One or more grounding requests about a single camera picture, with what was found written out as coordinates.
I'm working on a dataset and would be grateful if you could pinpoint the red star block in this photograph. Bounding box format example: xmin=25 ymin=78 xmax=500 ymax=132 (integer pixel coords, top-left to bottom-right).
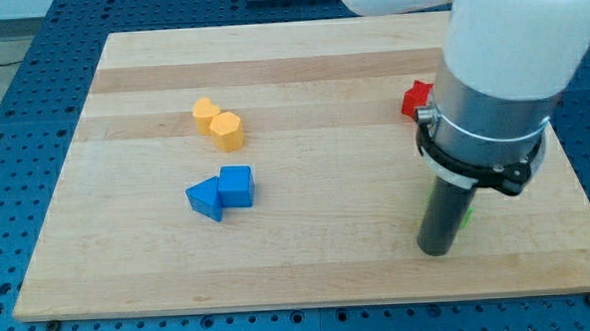
xmin=401 ymin=80 xmax=435 ymax=120

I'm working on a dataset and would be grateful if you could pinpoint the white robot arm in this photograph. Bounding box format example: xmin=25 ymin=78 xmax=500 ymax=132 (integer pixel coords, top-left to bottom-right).
xmin=342 ymin=0 xmax=590 ymax=256

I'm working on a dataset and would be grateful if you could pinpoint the wooden board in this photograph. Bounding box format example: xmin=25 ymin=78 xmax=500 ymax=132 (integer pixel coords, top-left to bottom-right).
xmin=13 ymin=12 xmax=590 ymax=322

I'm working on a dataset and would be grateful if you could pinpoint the yellow hexagon block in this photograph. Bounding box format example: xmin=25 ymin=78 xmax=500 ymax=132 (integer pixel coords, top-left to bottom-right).
xmin=209 ymin=112 xmax=245 ymax=153

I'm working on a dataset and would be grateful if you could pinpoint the blue triangle block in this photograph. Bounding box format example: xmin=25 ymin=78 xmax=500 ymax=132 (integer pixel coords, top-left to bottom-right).
xmin=185 ymin=176 xmax=222 ymax=221

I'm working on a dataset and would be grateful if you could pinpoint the blue cube block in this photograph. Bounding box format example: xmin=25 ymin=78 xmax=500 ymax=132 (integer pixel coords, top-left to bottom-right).
xmin=217 ymin=165 xmax=255 ymax=208

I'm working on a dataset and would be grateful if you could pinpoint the yellow heart block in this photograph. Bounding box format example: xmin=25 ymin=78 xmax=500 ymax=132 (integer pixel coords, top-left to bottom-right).
xmin=191 ymin=97 xmax=221 ymax=136

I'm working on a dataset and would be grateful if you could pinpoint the green block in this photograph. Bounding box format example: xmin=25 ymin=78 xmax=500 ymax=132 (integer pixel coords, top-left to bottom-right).
xmin=424 ymin=185 xmax=475 ymax=232

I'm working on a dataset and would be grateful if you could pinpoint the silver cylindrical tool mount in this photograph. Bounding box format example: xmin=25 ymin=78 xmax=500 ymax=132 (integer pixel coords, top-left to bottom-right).
xmin=415 ymin=61 xmax=561 ymax=196

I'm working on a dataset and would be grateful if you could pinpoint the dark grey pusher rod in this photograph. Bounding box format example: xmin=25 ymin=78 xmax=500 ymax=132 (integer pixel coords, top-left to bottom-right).
xmin=417 ymin=177 xmax=475 ymax=256

